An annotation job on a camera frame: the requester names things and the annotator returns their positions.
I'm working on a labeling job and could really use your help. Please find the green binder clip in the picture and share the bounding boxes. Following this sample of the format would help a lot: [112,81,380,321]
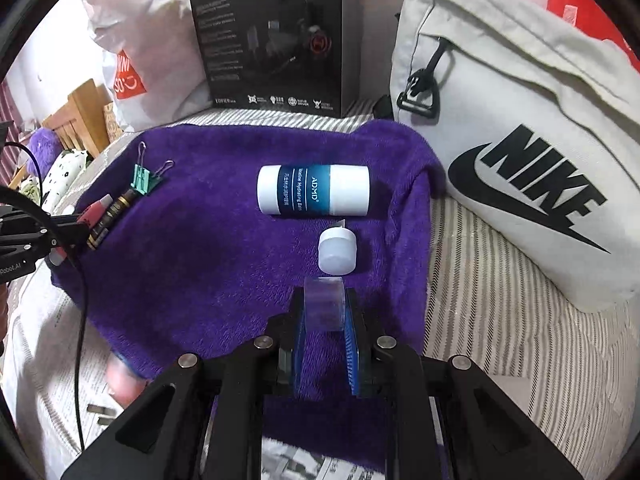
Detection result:
[131,141,176,195]

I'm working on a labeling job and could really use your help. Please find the red paper bag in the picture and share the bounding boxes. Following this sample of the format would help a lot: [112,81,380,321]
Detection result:
[546,0,640,71]

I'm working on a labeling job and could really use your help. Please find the red striped curtain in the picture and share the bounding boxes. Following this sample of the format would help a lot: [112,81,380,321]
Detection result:
[0,82,38,178]

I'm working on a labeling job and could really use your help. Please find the clear plastic cap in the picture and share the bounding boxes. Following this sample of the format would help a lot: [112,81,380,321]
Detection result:
[304,276,346,333]

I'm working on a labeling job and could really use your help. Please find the pink and white pen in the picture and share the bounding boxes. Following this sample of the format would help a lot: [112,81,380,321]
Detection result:
[47,195,118,267]

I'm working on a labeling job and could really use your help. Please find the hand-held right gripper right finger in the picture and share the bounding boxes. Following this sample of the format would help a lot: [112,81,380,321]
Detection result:
[341,287,586,480]

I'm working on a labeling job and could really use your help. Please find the purple towel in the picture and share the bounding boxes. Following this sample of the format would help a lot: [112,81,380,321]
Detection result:
[50,120,448,468]

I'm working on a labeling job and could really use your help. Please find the white spotted pillow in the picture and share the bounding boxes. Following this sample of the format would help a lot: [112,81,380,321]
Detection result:
[42,149,93,211]

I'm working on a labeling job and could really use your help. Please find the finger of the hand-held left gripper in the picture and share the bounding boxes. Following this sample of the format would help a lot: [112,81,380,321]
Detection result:
[0,224,90,261]
[0,204,76,233]

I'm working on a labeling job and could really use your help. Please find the newspaper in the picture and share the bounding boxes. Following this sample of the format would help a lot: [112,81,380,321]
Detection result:
[2,280,396,480]

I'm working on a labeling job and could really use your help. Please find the black headset box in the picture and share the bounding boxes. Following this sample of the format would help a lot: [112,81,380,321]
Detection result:
[187,0,343,120]

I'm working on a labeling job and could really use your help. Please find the black and gold tube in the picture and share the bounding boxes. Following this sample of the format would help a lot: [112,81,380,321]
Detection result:
[86,189,137,251]

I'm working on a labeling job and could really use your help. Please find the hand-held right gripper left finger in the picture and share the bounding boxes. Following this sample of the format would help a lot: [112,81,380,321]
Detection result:
[60,287,307,480]

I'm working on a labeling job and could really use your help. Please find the small pink case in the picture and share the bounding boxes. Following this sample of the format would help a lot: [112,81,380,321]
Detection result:
[106,357,148,406]

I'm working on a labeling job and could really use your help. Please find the purple plush toy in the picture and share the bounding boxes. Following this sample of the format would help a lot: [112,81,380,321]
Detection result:
[27,127,61,176]

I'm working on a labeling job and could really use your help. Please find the light wooden headboard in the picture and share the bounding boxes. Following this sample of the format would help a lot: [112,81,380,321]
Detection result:
[42,78,118,161]

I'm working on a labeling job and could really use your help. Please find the small white jar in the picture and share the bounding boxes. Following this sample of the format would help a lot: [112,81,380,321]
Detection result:
[317,226,358,276]

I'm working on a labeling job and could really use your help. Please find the white and blue bottle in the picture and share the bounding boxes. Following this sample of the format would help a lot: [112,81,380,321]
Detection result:
[256,164,372,218]

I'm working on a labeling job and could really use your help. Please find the white plastic shopping bag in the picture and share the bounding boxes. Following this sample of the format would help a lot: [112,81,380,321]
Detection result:
[80,0,211,133]

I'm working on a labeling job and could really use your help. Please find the grey waist bag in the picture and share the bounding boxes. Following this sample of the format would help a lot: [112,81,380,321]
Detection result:
[390,0,640,313]

